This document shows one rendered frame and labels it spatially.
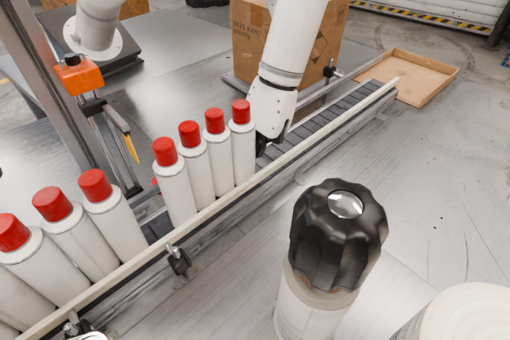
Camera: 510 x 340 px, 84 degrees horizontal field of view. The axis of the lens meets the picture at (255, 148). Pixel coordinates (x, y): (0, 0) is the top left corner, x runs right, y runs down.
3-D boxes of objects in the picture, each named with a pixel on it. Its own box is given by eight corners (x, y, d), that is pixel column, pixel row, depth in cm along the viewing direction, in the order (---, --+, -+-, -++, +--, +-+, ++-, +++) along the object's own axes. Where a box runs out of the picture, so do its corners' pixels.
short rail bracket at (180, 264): (184, 292, 51) (171, 261, 43) (175, 279, 53) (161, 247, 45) (199, 279, 53) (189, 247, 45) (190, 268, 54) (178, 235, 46)
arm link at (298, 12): (264, 55, 58) (258, 63, 50) (284, -18, 52) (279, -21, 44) (303, 67, 58) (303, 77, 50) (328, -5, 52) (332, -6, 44)
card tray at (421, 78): (419, 108, 93) (424, 98, 90) (351, 79, 107) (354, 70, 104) (454, 77, 108) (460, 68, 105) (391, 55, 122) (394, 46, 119)
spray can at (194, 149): (202, 217, 57) (185, 140, 43) (186, 203, 59) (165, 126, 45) (221, 202, 60) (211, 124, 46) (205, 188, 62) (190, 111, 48)
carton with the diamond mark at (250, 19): (281, 102, 92) (288, 14, 74) (233, 76, 105) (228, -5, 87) (335, 71, 107) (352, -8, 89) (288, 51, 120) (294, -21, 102)
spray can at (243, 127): (243, 193, 61) (239, 115, 47) (228, 179, 64) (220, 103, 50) (259, 180, 64) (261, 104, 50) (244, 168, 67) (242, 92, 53)
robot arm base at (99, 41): (81, 67, 100) (84, 37, 85) (51, 20, 99) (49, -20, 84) (131, 55, 111) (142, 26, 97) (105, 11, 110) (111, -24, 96)
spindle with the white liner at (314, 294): (306, 373, 39) (363, 284, 18) (261, 319, 44) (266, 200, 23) (344, 323, 43) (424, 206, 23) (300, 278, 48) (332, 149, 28)
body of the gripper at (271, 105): (247, 67, 55) (234, 119, 60) (286, 87, 49) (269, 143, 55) (272, 67, 60) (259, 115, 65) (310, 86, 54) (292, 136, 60)
